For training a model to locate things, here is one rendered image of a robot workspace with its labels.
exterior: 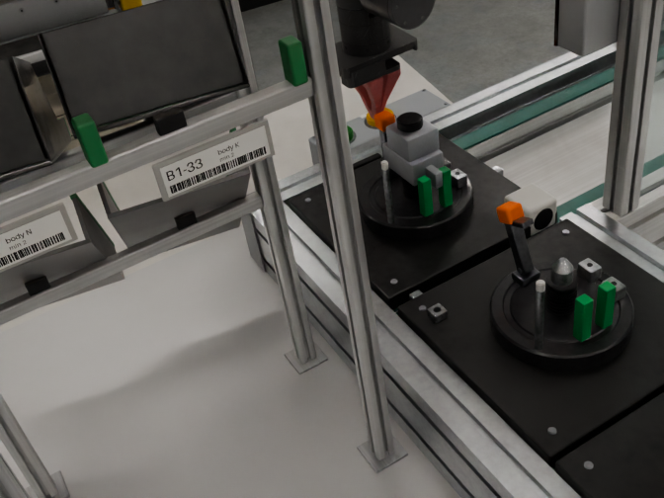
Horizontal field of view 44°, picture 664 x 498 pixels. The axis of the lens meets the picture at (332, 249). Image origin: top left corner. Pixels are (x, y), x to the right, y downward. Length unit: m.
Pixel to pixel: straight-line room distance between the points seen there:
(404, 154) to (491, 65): 2.47
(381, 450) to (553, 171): 0.48
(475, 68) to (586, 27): 2.51
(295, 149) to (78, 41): 0.81
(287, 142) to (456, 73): 2.02
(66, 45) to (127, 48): 0.04
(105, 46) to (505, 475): 0.48
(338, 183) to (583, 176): 0.57
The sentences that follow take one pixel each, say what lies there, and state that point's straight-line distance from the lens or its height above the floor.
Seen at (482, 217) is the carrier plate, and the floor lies 0.97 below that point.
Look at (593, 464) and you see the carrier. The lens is 0.76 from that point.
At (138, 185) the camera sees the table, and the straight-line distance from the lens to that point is 1.38.
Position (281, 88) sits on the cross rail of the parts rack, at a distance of 0.59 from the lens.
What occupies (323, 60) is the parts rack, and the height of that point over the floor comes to 1.32.
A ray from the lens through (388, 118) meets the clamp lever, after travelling 1.00.
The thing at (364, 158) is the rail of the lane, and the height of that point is 0.96.
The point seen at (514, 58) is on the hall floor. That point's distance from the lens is 3.44.
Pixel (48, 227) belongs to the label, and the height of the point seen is 1.28.
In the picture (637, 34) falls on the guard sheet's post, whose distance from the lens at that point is 0.90.
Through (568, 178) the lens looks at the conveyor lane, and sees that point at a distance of 1.15.
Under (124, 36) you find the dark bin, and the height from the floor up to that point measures 1.36.
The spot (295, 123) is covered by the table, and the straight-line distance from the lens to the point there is 1.45.
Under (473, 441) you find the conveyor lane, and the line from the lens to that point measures 0.78.
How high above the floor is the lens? 1.58
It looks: 39 degrees down
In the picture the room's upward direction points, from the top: 10 degrees counter-clockwise
